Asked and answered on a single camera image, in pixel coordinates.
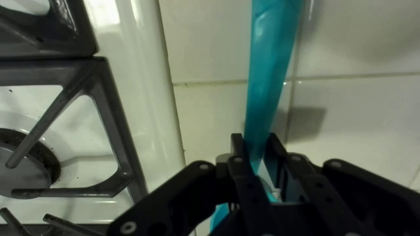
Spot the white gas stove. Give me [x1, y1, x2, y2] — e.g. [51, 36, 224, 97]
[0, 0, 190, 236]

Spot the round black stove burner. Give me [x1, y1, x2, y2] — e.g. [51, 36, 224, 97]
[0, 127, 61, 193]

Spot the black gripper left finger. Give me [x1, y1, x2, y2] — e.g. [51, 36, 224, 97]
[106, 133, 273, 236]

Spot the blue plastic fork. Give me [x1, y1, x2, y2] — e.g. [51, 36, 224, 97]
[207, 0, 308, 233]

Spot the black stove grate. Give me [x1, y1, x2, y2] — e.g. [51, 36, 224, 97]
[0, 0, 151, 236]

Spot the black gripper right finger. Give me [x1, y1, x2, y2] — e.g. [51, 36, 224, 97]
[264, 133, 420, 236]

